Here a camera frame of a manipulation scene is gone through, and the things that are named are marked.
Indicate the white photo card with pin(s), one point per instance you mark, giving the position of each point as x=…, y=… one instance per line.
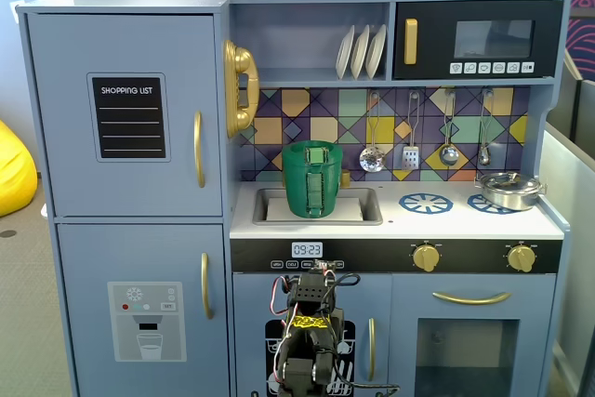
x=17, y=9

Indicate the blue fridge door with chalkboard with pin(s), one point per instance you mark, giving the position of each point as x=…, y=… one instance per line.
x=60, y=136

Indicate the blue dishwasher cabinet door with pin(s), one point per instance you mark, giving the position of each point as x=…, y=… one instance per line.
x=248, y=304

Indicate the small steel spoon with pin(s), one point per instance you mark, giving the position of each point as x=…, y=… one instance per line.
x=484, y=155

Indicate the black control panel strip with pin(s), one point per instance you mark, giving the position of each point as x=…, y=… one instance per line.
x=372, y=255

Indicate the green plastic container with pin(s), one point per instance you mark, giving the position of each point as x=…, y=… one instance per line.
x=295, y=192

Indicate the blue fridge door with dispenser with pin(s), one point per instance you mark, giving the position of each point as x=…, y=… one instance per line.
x=83, y=257

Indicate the steel slotted spatula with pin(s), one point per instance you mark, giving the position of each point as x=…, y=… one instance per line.
x=410, y=158

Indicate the white partition panel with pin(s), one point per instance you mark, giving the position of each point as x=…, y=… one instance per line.
x=569, y=229

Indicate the black shopping list chalkboard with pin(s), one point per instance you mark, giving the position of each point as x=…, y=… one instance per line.
x=130, y=109

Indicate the steel cooking pot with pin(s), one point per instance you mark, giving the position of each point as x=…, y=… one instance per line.
x=509, y=199

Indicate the small wrist camera board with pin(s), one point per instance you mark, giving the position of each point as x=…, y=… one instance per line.
x=320, y=266

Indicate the blue oven door with window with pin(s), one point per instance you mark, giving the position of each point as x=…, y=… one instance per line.
x=404, y=350

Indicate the blue toy kitchen unit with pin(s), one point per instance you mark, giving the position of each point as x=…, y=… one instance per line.
x=325, y=230

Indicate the steel skimmer spoon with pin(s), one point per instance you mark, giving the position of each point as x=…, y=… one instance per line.
x=372, y=161

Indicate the black toy microwave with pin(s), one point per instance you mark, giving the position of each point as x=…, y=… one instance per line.
x=432, y=11

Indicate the yellow bean bag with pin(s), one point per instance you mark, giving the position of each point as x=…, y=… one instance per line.
x=14, y=174

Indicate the steel ladle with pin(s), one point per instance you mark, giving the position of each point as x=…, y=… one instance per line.
x=448, y=155

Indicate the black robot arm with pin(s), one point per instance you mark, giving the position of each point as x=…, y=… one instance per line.
x=304, y=350

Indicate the white toy plate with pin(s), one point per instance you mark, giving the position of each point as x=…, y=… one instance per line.
x=360, y=53
x=375, y=50
x=344, y=55

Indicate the gold toy telephone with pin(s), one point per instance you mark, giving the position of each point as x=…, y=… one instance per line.
x=239, y=60

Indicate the grey toy sink basin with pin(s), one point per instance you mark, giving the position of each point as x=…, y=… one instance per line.
x=369, y=206

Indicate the gold toy faucet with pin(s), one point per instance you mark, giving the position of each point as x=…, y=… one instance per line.
x=346, y=178

